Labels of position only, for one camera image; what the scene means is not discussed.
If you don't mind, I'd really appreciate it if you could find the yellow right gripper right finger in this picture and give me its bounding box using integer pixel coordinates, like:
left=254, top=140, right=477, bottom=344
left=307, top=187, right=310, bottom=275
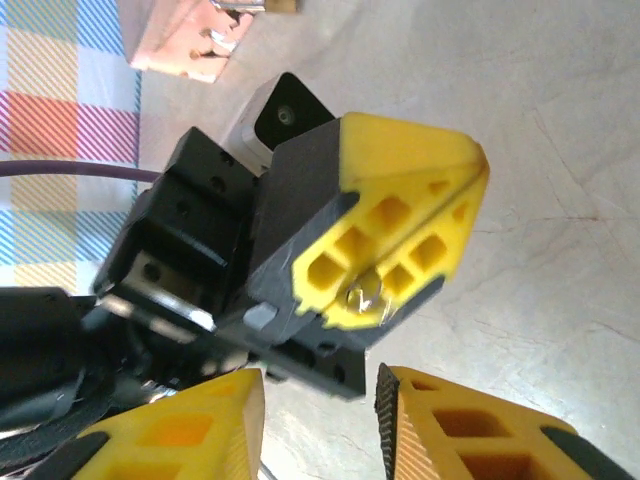
left=373, top=363, right=637, bottom=480

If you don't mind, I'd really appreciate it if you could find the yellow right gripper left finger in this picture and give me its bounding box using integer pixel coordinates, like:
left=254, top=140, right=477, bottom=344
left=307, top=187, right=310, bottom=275
left=29, top=368, right=267, bottom=480

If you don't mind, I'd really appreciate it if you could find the small silver key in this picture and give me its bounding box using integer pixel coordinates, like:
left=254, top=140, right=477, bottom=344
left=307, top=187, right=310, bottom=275
left=343, top=276, right=397, bottom=322

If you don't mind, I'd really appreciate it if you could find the checkered colourful backdrop cloth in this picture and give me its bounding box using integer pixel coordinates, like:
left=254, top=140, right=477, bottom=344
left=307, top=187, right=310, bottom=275
left=0, top=0, right=144, bottom=296

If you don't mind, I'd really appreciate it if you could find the pink tin box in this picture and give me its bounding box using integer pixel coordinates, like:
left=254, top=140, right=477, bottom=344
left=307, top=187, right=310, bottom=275
left=119, top=0, right=259, bottom=84

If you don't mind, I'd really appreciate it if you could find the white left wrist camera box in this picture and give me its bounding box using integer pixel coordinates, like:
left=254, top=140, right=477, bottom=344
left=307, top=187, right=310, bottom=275
left=238, top=71, right=337, bottom=167

